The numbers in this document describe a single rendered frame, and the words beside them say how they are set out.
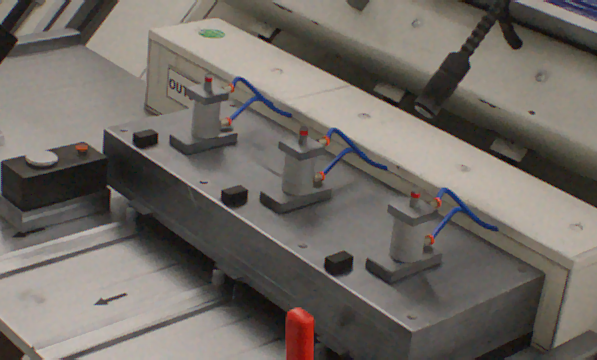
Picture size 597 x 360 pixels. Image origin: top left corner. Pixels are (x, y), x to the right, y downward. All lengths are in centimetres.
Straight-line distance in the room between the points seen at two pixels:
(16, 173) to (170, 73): 24
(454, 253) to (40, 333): 29
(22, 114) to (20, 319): 34
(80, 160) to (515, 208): 33
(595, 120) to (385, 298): 23
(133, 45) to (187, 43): 240
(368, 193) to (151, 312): 19
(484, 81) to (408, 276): 22
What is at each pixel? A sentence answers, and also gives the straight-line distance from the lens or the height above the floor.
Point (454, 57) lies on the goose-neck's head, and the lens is 82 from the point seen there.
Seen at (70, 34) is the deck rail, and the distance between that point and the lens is 131.
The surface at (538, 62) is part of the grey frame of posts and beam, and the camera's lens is 97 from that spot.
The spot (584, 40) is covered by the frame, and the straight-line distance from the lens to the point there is 95.
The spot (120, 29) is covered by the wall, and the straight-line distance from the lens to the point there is 358.
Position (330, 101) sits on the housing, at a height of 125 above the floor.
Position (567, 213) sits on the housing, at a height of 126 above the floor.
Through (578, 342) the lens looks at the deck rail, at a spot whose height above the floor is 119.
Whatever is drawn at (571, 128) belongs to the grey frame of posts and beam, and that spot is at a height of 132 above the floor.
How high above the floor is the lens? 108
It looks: 6 degrees up
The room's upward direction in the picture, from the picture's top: 36 degrees clockwise
